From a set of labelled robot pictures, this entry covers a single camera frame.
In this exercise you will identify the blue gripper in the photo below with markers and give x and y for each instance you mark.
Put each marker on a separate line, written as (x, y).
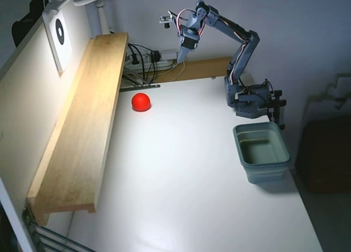
(185, 46)

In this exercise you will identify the red ball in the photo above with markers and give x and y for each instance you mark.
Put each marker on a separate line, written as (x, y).
(140, 101)

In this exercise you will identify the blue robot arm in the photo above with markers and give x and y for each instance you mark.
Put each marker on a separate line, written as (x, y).
(227, 24)

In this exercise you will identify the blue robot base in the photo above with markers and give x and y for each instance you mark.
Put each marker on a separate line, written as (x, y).
(252, 98)

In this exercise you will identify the grey collapsible container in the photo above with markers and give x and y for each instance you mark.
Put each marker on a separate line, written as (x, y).
(263, 172)

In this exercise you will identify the grey adapter box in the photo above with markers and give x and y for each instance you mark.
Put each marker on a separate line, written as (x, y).
(168, 53)

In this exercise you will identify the white power strip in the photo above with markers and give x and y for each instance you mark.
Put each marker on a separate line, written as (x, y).
(166, 62)

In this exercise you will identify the black power plug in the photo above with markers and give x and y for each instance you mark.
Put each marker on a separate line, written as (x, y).
(135, 60)
(156, 55)

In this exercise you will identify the wooden back plank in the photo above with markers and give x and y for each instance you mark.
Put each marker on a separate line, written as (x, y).
(208, 68)

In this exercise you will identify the white lamp pole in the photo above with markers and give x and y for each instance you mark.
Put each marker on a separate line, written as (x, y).
(102, 18)

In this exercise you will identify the black table clamp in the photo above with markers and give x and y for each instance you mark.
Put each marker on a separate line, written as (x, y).
(277, 112)

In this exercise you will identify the long wooden shelf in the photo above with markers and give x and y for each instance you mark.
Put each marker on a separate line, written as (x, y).
(82, 125)

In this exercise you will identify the cream partition panel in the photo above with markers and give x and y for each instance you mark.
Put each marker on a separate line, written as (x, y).
(27, 112)

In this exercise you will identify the dark case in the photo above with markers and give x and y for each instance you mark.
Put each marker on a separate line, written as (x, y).
(329, 158)

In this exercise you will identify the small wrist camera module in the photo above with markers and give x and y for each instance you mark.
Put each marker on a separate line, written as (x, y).
(166, 19)

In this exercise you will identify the metal shelf support frame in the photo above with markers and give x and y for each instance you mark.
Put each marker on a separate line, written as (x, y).
(134, 80)

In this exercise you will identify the white wall pipe fitting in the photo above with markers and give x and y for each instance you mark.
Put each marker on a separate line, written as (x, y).
(342, 83)

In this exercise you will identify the grey metal frame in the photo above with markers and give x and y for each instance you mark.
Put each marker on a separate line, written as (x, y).
(55, 237)

